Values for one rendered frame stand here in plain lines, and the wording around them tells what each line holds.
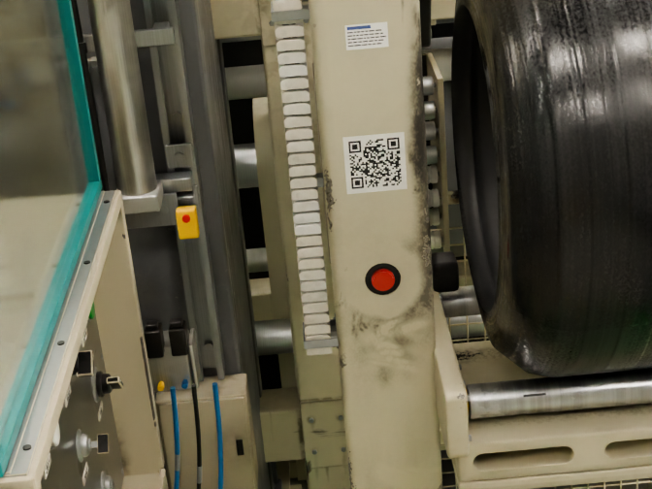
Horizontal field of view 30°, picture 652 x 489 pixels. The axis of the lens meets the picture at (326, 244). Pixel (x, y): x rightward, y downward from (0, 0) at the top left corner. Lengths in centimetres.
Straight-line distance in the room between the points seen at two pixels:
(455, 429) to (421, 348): 13
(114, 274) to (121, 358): 11
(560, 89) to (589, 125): 5
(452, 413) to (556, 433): 15
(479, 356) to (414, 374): 27
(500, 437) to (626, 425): 16
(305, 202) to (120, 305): 28
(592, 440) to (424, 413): 23
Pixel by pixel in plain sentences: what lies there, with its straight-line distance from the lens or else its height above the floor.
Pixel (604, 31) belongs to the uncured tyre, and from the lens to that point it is 138.
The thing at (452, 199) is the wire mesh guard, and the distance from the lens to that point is 197.
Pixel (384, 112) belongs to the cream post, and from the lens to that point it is 148.
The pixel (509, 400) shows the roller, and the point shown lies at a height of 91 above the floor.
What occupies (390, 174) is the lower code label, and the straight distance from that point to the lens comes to 151.
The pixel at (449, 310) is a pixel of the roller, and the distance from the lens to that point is 183.
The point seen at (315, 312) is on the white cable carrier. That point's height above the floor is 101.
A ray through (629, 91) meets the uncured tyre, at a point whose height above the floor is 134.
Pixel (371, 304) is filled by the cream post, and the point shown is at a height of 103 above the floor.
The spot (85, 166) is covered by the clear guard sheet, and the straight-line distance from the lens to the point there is 133.
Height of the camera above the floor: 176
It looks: 25 degrees down
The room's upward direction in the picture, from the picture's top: 5 degrees counter-clockwise
